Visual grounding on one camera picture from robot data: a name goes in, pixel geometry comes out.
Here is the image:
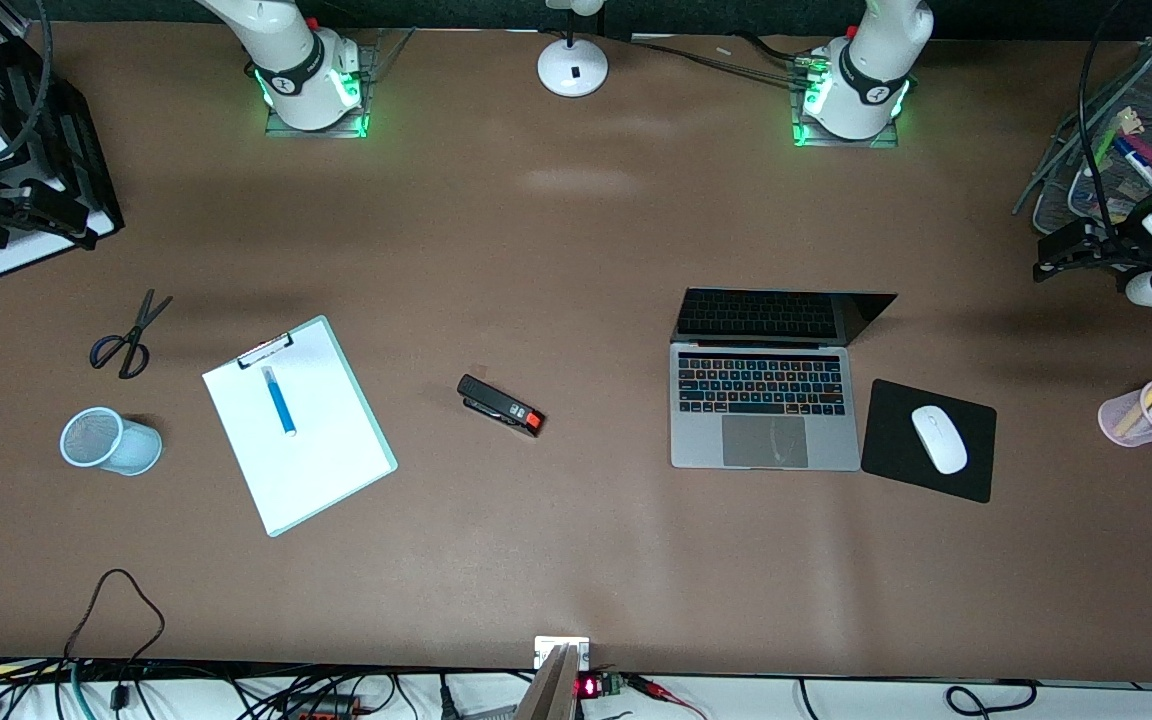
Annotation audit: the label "blue mesh pen cup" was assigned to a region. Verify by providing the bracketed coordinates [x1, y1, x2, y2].
[59, 406, 164, 477]

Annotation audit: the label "thin black power cable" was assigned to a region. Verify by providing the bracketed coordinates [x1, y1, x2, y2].
[626, 38, 809, 87]

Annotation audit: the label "black coiled cable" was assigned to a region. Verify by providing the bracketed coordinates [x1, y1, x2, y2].
[944, 680, 1040, 720]

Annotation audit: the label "red wires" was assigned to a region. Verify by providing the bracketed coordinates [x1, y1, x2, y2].
[629, 674, 709, 720]

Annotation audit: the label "black mouse pad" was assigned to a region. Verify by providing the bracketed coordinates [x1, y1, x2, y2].
[860, 378, 998, 505]

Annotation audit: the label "green highlighter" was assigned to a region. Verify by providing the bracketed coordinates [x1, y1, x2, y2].
[1094, 108, 1143, 173]

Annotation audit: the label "blue and white marker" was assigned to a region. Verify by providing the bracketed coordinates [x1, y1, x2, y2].
[1113, 136, 1152, 193]

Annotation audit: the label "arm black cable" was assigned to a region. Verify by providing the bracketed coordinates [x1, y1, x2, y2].
[0, 0, 54, 163]
[1076, 0, 1152, 237]

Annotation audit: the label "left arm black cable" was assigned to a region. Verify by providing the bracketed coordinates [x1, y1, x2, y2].
[1076, 0, 1152, 237]

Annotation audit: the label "black and red stapler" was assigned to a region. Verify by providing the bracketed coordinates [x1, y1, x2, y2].
[456, 374, 547, 439]

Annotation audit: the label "black scissors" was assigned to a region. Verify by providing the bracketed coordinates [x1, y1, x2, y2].
[88, 289, 175, 381]

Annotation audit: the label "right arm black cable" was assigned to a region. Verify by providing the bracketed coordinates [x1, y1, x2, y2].
[0, 0, 54, 163]

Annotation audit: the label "black stacked document tray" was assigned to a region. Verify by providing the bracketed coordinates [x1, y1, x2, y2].
[0, 20, 125, 279]

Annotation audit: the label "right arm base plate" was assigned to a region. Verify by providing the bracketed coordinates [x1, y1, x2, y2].
[262, 28, 415, 140]

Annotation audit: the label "mint clipboard with white paper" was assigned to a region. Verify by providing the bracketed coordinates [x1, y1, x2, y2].
[201, 315, 399, 539]

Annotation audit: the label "brown looped cable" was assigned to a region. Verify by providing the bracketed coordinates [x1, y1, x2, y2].
[63, 568, 167, 713]

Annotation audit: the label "grey mounting post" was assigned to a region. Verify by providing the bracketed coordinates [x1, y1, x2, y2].
[514, 645, 579, 720]

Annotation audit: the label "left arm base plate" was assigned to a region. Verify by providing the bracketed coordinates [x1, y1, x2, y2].
[789, 55, 903, 150]

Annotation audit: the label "thick black cable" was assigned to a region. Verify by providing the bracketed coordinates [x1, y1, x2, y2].
[731, 30, 819, 65]

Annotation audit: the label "white computer mouse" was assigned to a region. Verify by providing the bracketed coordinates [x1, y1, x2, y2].
[911, 404, 969, 476]

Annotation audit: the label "tangled black cable bundle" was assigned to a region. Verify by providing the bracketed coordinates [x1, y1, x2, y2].
[0, 655, 527, 720]

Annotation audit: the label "silver laptop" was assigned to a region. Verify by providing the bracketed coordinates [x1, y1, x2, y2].
[669, 288, 899, 472]

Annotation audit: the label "white square box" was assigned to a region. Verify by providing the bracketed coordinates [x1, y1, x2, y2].
[534, 636, 592, 671]

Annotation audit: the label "beige pencil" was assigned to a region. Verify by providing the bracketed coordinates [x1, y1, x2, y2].
[1114, 375, 1152, 438]

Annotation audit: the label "white round lamp base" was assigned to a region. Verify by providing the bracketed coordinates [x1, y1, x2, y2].
[536, 0, 610, 99]

